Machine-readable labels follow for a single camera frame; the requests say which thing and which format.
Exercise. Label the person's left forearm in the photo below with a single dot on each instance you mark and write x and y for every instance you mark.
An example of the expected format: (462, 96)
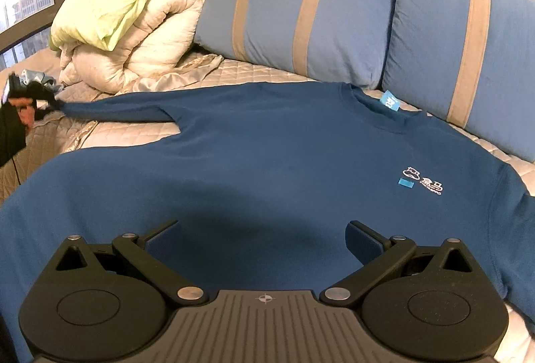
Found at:
(10, 137)

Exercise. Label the blue printed sweatshirt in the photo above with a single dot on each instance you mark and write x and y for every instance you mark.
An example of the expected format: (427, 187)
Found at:
(267, 162)

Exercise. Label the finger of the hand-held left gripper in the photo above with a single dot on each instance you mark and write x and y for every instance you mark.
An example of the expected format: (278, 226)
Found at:
(49, 101)

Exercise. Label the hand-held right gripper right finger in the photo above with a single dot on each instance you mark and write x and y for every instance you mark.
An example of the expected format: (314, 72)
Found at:
(360, 241)

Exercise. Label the person's left hand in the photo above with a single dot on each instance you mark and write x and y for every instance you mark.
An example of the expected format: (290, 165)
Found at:
(23, 112)

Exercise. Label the white quilted comforter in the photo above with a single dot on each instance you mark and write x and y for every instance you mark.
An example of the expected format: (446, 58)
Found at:
(138, 32)

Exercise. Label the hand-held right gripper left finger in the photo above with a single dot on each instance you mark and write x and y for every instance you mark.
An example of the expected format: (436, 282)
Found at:
(164, 241)

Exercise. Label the blue grey-striped pillow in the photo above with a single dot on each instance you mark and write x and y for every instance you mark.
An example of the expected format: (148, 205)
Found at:
(292, 11)
(443, 37)

